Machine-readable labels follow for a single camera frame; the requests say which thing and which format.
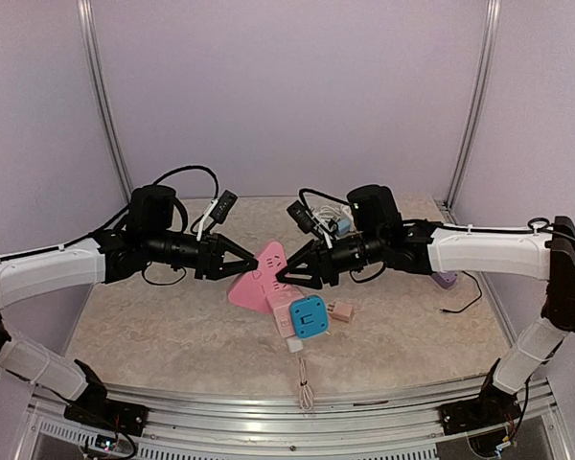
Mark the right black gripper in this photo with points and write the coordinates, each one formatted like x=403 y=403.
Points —
x=323 y=267

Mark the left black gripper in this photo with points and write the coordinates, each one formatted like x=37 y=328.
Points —
x=206 y=265

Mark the pink cube socket adapter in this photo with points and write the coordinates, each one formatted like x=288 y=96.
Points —
x=279 y=303

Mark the pink triangular power socket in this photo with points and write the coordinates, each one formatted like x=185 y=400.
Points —
x=251 y=289

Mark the blue square plug adapter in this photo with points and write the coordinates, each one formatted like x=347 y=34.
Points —
x=309 y=316

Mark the small pink charger plug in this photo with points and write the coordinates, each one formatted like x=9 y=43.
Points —
x=341 y=311

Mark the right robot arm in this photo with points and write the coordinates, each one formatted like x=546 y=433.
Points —
x=543 y=250

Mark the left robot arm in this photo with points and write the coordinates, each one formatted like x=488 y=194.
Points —
x=96 y=258

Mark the light blue charger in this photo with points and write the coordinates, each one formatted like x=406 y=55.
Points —
x=343 y=227

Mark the purple power strip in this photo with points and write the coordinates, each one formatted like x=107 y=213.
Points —
x=445 y=280

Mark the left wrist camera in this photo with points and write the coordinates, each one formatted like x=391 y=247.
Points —
x=215 y=213

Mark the aluminium front rail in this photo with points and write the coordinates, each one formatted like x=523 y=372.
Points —
x=389 y=424

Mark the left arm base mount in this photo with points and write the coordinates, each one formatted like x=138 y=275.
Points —
x=121 y=417

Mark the right aluminium post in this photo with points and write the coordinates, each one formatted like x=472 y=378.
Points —
x=478 y=95

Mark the aluminium post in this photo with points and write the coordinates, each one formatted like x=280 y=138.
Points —
x=478 y=95
x=91 y=47

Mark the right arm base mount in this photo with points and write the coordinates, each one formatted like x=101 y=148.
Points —
x=474 y=414

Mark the left aluminium post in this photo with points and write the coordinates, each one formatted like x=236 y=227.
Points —
x=91 y=47

